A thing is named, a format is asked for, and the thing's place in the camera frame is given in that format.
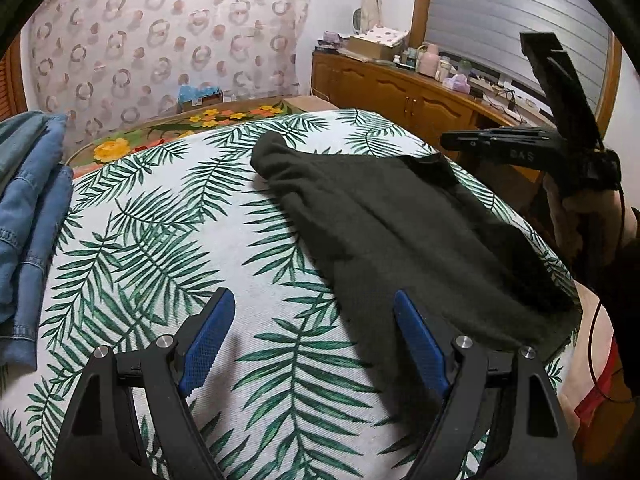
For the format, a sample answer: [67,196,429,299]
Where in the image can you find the purple small container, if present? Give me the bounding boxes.
[442,74,471,96]

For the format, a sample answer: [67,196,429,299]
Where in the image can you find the stack of folded blue jeans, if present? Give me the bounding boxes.
[1,112,73,370]

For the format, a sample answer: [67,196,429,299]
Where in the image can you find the grey window roller blind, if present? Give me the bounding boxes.
[425,0,610,107]

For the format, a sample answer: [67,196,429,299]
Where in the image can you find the dark olive pants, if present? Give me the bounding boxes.
[249,130,584,413]

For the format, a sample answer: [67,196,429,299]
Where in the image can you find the floral blanket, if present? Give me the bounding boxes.
[65,98,303,177]

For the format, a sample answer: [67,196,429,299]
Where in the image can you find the palm leaf print sheet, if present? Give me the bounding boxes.
[0,107,582,480]

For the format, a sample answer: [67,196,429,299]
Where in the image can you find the blue topped cardboard box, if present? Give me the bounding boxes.
[178,84,224,112]

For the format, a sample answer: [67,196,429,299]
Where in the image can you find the wooden sideboard cabinet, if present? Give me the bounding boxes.
[310,49,557,212]

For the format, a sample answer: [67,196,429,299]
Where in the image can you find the circle pattern curtain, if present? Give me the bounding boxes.
[26,0,310,155]

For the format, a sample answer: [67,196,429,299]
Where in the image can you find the person's right hand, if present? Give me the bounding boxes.
[544,176,638,272]

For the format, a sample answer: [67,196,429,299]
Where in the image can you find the cardboard box with dotted cloth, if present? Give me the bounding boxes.
[346,25,408,61]

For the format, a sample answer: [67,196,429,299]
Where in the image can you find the pink thermos jug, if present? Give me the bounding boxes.
[416,44,440,78]

